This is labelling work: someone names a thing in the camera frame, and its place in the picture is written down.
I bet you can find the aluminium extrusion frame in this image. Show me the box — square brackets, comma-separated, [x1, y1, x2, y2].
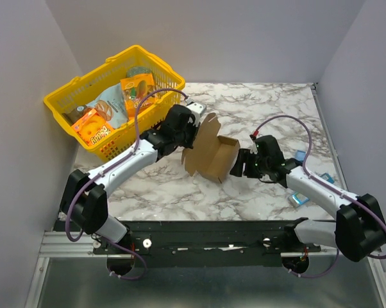
[23, 230, 97, 308]

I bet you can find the teal small box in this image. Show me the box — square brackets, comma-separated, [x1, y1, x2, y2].
[319, 173, 335, 184]

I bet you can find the brown cardboard box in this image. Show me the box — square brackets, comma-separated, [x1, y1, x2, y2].
[181, 112, 240, 184]

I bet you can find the light blue long box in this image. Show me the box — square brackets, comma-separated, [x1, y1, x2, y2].
[294, 150, 306, 162]

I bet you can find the green netted melon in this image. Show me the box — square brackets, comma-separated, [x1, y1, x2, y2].
[126, 65, 151, 78]

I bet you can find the light blue cassava chips bag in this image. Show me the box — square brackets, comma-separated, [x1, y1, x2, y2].
[64, 83, 130, 130]

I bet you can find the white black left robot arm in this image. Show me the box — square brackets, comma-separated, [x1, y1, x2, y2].
[60, 103, 206, 253]

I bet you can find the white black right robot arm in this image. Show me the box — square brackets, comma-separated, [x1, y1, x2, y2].
[230, 135, 386, 262]

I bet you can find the yellow plastic shopping basket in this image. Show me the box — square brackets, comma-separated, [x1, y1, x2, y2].
[44, 45, 185, 162]

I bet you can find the small blue white packet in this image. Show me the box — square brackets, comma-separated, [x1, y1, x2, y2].
[289, 192, 310, 208]

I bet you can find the orange mango gummy bag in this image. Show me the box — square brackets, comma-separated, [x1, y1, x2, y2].
[120, 73, 156, 119]

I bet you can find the orange scrub daddy sponge box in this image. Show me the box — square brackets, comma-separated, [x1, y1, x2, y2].
[72, 108, 114, 146]

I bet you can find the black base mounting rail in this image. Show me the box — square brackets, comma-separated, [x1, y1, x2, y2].
[53, 218, 322, 269]

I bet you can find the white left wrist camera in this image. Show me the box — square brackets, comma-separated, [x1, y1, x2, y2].
[186, 99, 206, 126]

